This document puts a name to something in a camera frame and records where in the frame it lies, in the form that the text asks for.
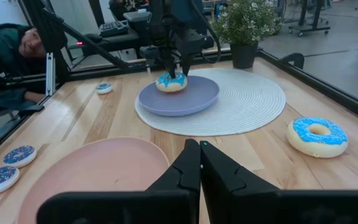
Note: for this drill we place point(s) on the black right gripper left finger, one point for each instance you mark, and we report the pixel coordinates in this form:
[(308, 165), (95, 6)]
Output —
[(182, 177)]

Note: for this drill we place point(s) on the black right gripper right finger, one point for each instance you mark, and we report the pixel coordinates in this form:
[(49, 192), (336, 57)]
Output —
[(222, 180)]

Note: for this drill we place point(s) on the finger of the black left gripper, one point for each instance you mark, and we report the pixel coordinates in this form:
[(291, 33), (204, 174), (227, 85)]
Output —
[(186, 63), (169, 62)]

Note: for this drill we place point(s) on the large blue frosted donut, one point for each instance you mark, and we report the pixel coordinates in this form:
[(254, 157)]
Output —
[(166, 85)]

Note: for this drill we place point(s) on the small blue frosted donut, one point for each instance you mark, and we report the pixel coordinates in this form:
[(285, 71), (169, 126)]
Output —
[(104, 90)]

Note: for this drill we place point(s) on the large blue drizzled donut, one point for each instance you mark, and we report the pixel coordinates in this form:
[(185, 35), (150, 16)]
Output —
[(306, 149)]

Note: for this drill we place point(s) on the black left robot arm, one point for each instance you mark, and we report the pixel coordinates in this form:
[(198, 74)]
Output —
[(163, 15)]

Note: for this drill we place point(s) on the lavender purple plate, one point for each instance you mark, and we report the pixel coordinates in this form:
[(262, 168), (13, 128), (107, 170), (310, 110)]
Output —
[(182, 99)]

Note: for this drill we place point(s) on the black desk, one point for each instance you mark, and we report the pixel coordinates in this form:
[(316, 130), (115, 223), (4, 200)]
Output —
[(120, 42)]

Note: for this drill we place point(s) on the potted green plant black pot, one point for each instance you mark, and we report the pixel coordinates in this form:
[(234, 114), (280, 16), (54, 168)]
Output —
[(244, 21)]

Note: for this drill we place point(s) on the black keyboard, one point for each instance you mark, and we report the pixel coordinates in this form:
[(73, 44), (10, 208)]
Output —
[(113, 28)]

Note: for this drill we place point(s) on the white round woven placemat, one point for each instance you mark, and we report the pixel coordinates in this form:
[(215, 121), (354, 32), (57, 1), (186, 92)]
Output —
[(244, 102)]

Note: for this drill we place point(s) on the pink plate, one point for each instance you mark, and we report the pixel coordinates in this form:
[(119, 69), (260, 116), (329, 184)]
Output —
[(104, 168)]

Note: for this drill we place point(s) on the black rolling stand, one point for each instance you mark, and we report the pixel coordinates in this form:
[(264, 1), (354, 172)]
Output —
[(309, 29)]

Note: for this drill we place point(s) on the blue sprinkled cookie upper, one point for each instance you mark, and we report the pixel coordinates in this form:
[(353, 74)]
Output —
[(20, 155)]

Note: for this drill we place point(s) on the aluminium extrusion post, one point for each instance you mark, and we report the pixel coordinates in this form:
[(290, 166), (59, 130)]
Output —
[(50, 74)]

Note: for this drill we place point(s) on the black metal table frame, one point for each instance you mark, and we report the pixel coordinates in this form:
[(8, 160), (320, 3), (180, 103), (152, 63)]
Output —
[(337, 93)]

